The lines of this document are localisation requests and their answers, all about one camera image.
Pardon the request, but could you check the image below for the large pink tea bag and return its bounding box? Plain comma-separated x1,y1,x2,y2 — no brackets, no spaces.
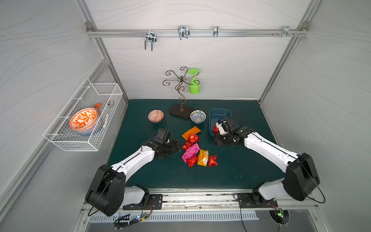
182,143,200,163

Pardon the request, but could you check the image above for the red orange tea bag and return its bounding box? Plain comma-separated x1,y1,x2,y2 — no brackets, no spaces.
187,134,200,144

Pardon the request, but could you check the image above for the blue plastic storage box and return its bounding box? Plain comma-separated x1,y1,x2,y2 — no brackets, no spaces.
208,108,232,137

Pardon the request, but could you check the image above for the yellow tea bag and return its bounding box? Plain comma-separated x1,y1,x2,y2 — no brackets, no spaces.
197,149,209,167

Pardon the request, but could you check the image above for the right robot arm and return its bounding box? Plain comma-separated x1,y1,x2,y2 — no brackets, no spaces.
214,127,320,202

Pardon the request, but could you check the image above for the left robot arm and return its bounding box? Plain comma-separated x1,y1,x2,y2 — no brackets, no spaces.
85,139,182,217

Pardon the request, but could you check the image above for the blue yellow patterned bowl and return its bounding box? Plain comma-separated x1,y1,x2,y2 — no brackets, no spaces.
190,110,206,124

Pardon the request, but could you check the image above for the green plastic goblet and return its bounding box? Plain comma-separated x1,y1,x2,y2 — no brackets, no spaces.
187,68,201,95

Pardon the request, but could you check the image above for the orange goblet in basket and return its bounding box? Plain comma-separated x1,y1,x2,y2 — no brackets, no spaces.
94,103,102,116

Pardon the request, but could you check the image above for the orange white bowl in basket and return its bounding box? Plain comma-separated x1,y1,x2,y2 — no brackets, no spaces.
69,108,100,134

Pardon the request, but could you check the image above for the metal single hook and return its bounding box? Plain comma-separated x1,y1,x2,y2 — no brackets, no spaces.
213,26,219,38

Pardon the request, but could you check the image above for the metal double hook left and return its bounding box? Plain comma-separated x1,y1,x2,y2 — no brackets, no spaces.
145,32,157,51

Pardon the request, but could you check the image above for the metal double hook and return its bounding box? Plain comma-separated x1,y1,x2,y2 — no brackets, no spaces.
145,32,157,51
178,26,190,40

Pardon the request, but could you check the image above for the metal double hook middle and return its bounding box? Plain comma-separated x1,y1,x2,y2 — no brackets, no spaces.
178,26,190,40

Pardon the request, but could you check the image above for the metal hook right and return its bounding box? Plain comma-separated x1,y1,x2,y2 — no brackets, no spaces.
273,26,296,38

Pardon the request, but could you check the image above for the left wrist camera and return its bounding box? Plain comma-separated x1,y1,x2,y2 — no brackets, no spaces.
154,128,171,144

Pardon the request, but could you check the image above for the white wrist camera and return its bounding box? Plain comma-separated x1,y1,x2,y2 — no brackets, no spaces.
215,119,228,135

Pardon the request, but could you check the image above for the copper wire cup stand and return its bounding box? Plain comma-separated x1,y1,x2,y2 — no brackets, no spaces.
162,66,194,119

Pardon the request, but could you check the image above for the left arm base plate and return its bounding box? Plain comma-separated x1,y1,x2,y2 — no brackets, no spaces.
122,194,163,210

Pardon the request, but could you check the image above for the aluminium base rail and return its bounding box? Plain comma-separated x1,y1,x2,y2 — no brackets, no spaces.
81,188,319,212

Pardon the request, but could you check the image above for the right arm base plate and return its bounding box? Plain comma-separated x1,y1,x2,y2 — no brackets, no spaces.
233,192,278,209

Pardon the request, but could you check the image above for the white wire basket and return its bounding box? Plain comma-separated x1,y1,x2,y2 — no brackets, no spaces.
43,78,123,152

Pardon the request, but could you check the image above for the aluminium top rail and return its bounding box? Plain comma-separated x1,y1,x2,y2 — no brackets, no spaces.
87,29,310,39

